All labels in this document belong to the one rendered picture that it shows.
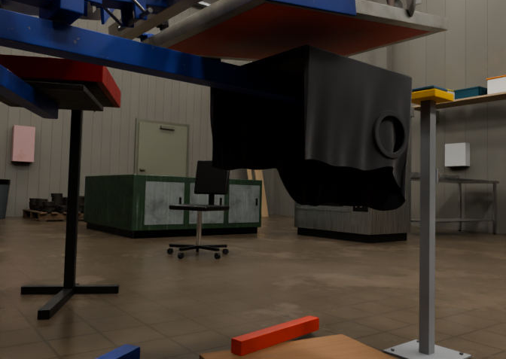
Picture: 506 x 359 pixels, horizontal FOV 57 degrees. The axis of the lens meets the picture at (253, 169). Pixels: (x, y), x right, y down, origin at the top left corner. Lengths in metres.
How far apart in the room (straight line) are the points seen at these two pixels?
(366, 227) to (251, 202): 1.65
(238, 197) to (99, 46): 5.34
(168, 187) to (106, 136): 4.90
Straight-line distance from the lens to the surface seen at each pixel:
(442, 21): 1.66
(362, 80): 1.38
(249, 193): 6.47
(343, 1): 1.25
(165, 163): 10.95
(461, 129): 9.26
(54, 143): 10.22
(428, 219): 1.81
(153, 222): 5.72
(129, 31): 1.44
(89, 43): 1.12
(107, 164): 10.49
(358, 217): 5.86
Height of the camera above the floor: 0.57
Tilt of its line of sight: 3 degrees up
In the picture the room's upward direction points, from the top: 1 degrees clockwise
